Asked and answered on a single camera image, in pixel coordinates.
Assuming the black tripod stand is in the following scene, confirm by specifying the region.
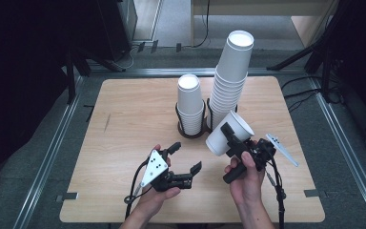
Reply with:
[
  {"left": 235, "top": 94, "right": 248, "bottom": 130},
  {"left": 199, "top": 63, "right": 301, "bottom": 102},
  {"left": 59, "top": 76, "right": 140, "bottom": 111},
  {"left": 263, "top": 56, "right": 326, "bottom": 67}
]
[{"left": 266, "top": 0, "right": 352, "bottom": 103}]

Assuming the person's right hand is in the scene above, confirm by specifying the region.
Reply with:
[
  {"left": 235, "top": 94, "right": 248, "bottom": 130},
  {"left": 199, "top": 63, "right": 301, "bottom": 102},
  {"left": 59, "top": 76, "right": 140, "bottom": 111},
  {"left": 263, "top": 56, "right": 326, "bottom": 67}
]
[{"left": 224, "top": 151, "right": 266, "bottom": 209}]

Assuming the white floor cable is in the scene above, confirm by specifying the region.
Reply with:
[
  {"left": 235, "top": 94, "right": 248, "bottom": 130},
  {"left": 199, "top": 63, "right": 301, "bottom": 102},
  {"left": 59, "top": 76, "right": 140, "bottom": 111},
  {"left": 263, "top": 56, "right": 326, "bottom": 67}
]
[{"left": 116, "top": 44, "right": 141, "bottom": 71}]

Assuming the left hand-held gripper cable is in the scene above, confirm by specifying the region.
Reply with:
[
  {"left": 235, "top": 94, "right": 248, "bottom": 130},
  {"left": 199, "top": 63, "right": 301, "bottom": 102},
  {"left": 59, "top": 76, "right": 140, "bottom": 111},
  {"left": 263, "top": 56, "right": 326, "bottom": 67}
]
[{"left": 123, "top": 159, "right": 151, "bottom": 221}]

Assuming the black metal stand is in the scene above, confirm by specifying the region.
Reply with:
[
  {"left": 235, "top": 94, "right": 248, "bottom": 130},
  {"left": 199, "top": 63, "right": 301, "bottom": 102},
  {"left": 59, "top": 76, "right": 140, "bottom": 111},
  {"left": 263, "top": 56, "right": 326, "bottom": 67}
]
[{"left": 64, "top": 47, "right": 127, "bottom": 105}]

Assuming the person's left hand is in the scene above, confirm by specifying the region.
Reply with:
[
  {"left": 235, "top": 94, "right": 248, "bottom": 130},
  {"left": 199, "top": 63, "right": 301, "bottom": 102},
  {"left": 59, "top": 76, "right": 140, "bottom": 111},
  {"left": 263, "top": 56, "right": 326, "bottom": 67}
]
[{"left": 135, "top": 144, "right": 182, "bottom": 218}]

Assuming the short stack of white cups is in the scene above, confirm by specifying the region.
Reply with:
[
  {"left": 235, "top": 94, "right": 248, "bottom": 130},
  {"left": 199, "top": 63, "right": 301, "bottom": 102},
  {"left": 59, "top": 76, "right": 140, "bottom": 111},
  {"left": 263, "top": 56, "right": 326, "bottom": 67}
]
[{"left": 176, "top": 73, "right": 206, "bottom": 136}]

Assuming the black hanging cable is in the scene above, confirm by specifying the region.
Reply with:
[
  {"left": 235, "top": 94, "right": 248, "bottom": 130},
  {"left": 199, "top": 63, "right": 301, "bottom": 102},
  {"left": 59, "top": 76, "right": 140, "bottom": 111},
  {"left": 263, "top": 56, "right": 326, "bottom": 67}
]
[{"left": 191, "top": 0, "right": 212, "bottom": 50}]

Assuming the black double cup holder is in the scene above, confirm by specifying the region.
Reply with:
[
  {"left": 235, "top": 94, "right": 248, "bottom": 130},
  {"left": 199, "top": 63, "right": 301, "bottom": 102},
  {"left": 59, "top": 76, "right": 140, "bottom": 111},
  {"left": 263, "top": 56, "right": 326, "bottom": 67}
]
[{"left": 174, "top": 97, "right": 238, "bottom": 140}]

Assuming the black cabinet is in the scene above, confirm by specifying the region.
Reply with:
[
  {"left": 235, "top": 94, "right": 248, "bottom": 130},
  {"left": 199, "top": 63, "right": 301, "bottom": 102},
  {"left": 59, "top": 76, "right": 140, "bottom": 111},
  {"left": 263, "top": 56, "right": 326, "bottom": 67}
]
[{"left": 96, "top": 0, "right": 138, "bottom": 62}]

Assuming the white paper cup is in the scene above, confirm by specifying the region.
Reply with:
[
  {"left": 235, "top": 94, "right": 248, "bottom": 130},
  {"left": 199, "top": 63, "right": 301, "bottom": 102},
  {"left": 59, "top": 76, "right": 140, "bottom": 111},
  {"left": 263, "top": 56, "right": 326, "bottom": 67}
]
[{"left": 205, "top": 110, "right": 255, "bottom": 157}]

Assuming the tall stack of white cups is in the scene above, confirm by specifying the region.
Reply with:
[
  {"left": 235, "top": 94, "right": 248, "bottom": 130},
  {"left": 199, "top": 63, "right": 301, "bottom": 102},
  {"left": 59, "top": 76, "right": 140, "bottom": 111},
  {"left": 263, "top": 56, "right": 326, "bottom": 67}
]
[{"left": 207, "top": 30, "right": 255, "bottom": 132}]

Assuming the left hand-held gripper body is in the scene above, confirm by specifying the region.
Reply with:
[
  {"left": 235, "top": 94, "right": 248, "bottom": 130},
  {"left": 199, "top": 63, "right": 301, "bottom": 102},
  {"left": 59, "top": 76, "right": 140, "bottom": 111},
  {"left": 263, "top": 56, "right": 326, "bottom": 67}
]
[{"left": 139, "top": 149, "right": 194, "bottom": 193}]

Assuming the light wooden desk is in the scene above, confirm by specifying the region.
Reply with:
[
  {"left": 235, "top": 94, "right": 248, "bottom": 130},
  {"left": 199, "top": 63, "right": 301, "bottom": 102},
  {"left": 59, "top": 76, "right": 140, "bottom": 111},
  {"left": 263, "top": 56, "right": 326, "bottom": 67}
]
[{"left": 190, "top": 0, "right": 342, "bottom": 49}]

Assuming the right hand-held gripper cable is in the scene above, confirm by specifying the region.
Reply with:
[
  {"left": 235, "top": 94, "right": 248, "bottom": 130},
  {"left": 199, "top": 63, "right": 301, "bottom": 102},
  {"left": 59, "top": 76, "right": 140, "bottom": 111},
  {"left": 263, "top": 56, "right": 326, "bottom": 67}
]
[{"left": 264, "top": 156, "right": 288, "bottom": 229}]

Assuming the hand-held gripper cable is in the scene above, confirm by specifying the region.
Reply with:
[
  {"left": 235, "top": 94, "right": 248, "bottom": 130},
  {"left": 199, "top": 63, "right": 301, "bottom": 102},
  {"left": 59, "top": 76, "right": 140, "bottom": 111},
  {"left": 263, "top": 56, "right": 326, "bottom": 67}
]
[
  {"left": 264, "top": 156, "right": 288, "bottom": 229},
  {"left": 123, "top": 159, "right": 151, "bottom": 221}
]

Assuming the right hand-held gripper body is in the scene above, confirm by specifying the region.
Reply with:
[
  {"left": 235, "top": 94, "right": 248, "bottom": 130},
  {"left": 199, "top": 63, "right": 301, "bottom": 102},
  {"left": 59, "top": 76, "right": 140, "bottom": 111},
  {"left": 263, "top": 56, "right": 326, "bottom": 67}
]
[{"left": 222, "top": 133, "right": 300, "bottom": 185}]

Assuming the aluminium frame rail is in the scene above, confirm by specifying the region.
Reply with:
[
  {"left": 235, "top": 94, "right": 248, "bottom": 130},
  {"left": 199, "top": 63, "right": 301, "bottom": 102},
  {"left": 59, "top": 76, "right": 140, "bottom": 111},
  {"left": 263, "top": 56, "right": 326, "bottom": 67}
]
[
  {"left": 309, "top": 75, "right": 366, "bottom": 229},
  {"left": 12, "top": 74, "right": 86, "bottom": 229},
  {"left": 87, "top": 67, "right": 313, "bottom": 77}
]

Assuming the black floor cable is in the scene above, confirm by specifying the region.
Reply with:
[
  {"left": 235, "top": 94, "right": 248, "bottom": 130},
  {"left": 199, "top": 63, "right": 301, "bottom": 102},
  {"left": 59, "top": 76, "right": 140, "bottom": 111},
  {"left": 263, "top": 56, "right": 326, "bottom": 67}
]
[
  {"left": 288, "top": 94, "right": 316, "bottom": 114},
  {"left": 280, "top": 75, "right": 314, "bottom": 92},
  {"left": 284, "top": 88, "right": 320, "bottom": 99}
]

